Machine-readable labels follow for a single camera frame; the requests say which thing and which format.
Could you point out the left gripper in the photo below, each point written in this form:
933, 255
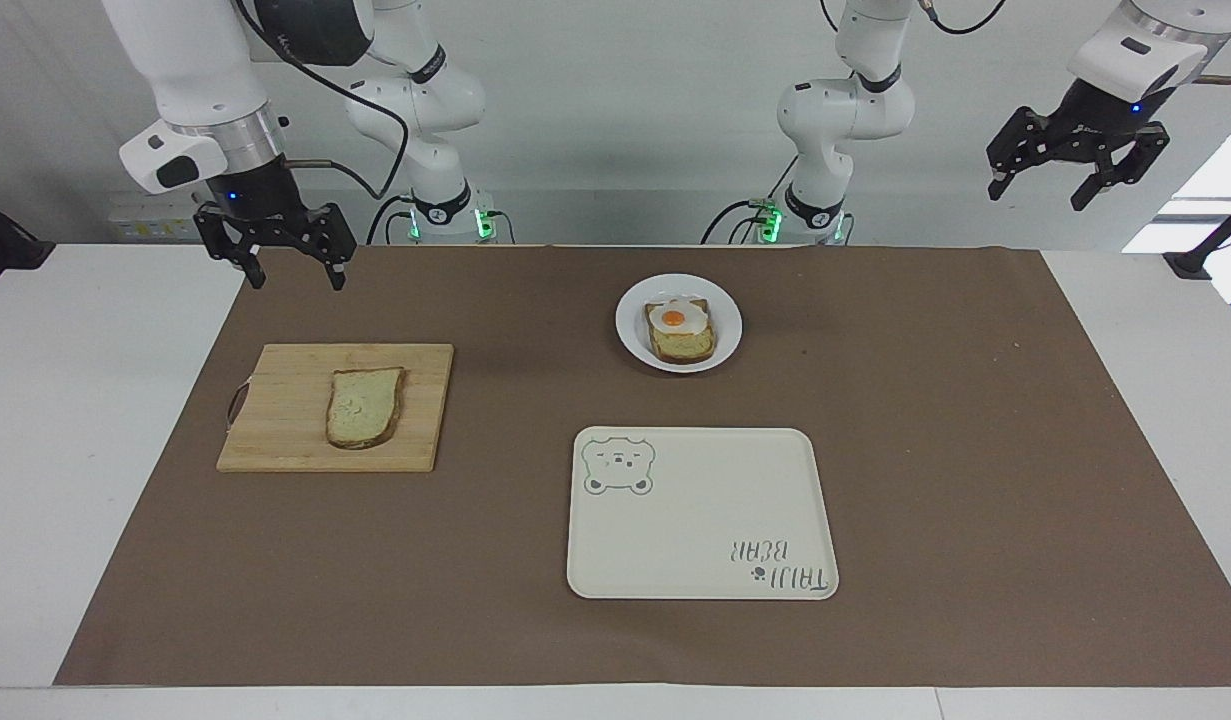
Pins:
1105, 125

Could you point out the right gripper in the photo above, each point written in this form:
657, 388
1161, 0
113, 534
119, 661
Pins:
258, 200

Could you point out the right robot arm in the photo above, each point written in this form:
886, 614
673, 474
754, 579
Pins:
190, 60

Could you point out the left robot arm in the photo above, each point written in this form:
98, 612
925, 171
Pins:
845, 110

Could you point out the white round plate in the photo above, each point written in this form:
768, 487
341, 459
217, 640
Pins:
635, 335

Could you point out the black stand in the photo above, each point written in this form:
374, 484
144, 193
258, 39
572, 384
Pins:
0, 240
1210, 245

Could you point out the plain bread slice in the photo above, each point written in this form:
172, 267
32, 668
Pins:
365, 408

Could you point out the wooden cutting board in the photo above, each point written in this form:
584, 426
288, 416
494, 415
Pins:
285, 430

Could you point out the fried egg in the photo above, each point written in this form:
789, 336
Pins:
674, 318

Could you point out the bread slice with spread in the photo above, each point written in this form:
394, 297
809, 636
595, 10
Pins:
687, 345

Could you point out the cream tray with bear print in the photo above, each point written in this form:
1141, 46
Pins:
695, 520

